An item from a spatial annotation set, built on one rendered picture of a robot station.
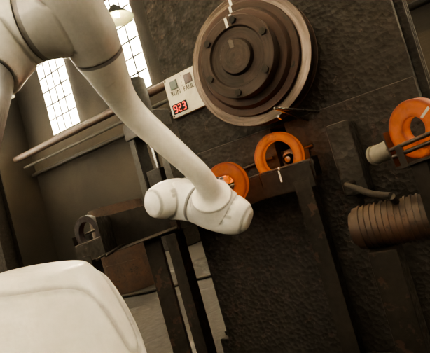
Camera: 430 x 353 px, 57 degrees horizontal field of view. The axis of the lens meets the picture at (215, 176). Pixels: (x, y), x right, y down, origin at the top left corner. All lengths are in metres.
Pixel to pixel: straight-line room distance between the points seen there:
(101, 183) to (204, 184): 10.06
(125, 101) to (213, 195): 0.31
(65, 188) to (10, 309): 11.73
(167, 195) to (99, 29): 0.47
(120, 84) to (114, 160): 9.71
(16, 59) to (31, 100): 12.27
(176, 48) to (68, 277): 1.56
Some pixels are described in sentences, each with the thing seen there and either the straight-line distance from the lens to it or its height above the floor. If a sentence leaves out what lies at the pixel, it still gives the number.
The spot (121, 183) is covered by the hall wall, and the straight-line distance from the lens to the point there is 10.45.
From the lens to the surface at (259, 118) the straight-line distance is 1.45.
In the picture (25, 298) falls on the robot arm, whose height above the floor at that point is 0.64.
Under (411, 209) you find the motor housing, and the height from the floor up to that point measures 0.50.
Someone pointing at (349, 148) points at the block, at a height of 0.71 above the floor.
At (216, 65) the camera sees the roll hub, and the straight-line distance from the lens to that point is 1.46.
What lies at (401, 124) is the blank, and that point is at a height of 0.73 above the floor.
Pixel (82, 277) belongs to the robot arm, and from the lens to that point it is 0.38.
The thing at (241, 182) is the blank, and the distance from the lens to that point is 1.36.
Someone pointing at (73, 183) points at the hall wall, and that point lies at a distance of 11.78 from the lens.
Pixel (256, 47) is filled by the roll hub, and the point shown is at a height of 1.11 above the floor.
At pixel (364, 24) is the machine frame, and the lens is 1.54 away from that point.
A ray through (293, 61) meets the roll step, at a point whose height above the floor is 1.04.
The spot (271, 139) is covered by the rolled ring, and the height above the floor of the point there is 0.82.
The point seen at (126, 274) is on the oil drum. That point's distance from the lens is 4.11.
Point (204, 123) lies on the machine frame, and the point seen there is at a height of 0.99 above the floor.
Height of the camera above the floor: 0.68
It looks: 3 degrees up
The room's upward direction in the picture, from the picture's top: 16 degrees counter-clockwise
